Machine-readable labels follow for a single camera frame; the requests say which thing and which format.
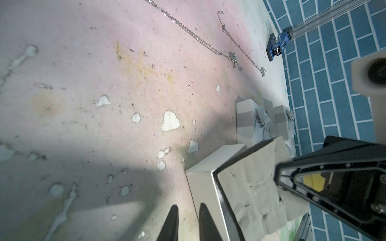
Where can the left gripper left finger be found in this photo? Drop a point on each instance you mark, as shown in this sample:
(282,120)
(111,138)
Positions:
(170,229)

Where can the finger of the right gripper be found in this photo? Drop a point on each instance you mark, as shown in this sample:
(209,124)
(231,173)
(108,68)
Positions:
(346,179)

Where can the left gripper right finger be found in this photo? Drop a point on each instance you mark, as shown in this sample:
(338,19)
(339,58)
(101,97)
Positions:
(207,227)

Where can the white bow box lid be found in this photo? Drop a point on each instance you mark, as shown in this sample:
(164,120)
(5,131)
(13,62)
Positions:
(282,119)

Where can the white bow gift box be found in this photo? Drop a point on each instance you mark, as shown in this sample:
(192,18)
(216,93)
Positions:
(253,123)

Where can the blue black stapler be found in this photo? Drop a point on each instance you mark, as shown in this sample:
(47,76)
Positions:
(277,45)

